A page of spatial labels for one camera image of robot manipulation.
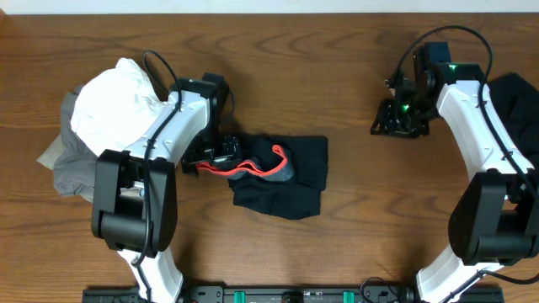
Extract grey crumpled garment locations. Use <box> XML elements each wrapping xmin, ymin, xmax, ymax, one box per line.
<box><xmin>37</xmin><ymin>85</ymin><xmax>97</xmax><ymax>203</ymax></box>

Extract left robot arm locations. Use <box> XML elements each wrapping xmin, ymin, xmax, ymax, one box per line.
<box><xmin>92</xmin><ymin>73</ymin><xmax>243</xmax><ymax>302</ymax></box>

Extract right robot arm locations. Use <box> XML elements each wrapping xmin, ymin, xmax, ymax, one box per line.
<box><xmin>371</xmin><ymin>60</ymin><xmax>538</xmax><ymax>302</ymax></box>

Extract white crumpled garment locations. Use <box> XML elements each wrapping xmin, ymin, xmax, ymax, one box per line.
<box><xmin>71</xmin><ymin>58</ymin><xmax>166</xmax><ymax>156</ymax></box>

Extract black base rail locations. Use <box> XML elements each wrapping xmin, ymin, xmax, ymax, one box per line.
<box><xmin>82</xmin><ymin>285</ymin><xmax>505</xmax><ymax>303</ymax></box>

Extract black leggings with red waistband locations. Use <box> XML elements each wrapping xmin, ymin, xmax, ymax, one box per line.
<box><xmin>196</xmin><ymin>134</ymin><xmax>328</xmax><ymax>220</ymax></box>

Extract black garment at right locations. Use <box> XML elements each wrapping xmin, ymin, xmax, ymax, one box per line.
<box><xmin>488</xmin><ymin>73</ymin><xmax>539</xmax><ymax>168</ymax></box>

